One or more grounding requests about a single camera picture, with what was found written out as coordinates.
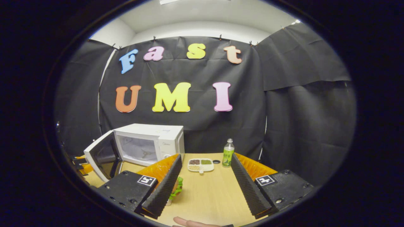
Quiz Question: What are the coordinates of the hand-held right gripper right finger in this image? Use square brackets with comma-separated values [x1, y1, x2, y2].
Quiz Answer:
[230, 153, 316, 219]

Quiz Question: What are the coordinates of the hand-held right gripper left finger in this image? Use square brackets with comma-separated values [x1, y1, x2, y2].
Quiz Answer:
[96, 154, 183, 220]

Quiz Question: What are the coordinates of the sandwich with lettuce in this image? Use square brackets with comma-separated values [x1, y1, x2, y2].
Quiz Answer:
[169, 176, 184, 201]

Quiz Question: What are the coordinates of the white microwave oven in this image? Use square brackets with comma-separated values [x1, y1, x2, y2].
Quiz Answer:
[84, 124, 185, 183]

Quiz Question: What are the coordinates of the green drink bottle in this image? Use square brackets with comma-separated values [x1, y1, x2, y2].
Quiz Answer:
[222, 138, 235, 168]

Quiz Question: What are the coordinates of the white divided plate with beans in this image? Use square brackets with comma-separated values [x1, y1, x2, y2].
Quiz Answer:
[187, 158, 215, 175]

